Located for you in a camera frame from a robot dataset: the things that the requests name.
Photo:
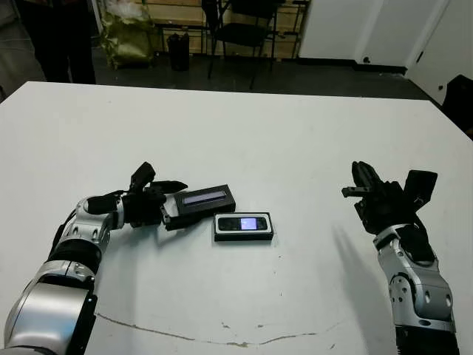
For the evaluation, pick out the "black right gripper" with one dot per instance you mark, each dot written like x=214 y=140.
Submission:
x=388 y=207

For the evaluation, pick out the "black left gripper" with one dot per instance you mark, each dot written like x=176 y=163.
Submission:
x=144 y=207

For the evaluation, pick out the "black box lid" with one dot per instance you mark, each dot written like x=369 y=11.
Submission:
x=207 y=205

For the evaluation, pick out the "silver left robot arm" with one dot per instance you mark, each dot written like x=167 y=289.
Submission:
x=55 y=273

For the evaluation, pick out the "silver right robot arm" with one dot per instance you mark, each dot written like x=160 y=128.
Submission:
x=417 y=296

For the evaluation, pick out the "black box base white insert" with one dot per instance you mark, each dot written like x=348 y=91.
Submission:
x=244 y=237

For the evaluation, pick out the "small black bin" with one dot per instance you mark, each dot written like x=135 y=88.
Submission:
x=178 y=51

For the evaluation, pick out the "white door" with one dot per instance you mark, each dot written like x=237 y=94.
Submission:
x=443 y=40

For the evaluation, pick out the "green sack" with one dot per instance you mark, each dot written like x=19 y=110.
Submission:
x=125 y=40

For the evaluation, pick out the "black mesh office chair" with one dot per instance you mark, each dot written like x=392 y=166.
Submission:
x=244 y=33

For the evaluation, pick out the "person in beige jacket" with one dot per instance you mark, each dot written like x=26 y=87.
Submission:
x=55 y=40

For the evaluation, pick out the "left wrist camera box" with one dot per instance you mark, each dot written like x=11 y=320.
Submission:
x=142 y=175

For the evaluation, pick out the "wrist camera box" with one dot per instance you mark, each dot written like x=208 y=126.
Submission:
x=419 y=188
x=142 y=175

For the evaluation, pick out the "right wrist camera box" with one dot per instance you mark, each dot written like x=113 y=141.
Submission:
x=419 y=188

